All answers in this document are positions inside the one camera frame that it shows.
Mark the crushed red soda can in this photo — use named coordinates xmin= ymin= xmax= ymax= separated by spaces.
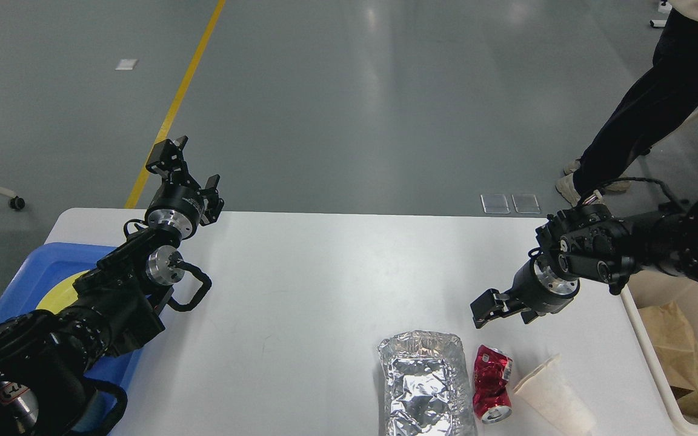
xmin=473 ymin=345 xmax=513 ymax=424

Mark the white paper cup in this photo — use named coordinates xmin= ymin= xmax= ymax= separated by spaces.
xmin=513 ymin=354 xmax=596 ymax=435

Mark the blue plastic tray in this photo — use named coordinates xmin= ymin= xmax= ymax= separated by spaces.
xmin=0 ymin=242 xmax=142 ymax=435

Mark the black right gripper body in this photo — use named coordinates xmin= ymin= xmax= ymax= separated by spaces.
xmin=510 ymin=255 xmax=580 ymax=315

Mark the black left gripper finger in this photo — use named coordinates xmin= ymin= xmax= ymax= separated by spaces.
xmin=199 ymin=174 xmax=225 ymax=226
xmin=145 ymin=136 xmax=201 ymax=190

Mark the yellow plastic plate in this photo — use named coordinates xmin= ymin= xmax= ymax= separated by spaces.
xmin=36 ymin=270 xmax=88 ymax=314

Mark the aluminium foil tray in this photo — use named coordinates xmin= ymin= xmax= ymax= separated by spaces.
xmin=377 ymin=329 xmax=477 ymax=435

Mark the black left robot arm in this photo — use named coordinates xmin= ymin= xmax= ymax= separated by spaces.
xmin=0 ymin=136 xmax=225 ymax=435

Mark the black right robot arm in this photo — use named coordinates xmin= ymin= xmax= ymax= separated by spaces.
xmin=469 ymin=184 xmax=698 ymax=329

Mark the person in black trousers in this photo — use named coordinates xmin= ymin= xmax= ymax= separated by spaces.
xmin=555 ymin=1 xmax=698 ymax=206

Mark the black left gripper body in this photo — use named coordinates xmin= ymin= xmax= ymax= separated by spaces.
xmin=144 ymin=183 xmax=210 ymax=241

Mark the brown paper bag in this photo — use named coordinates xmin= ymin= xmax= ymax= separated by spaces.
xmin=638 ymin=302 xmax=698 ymax=400

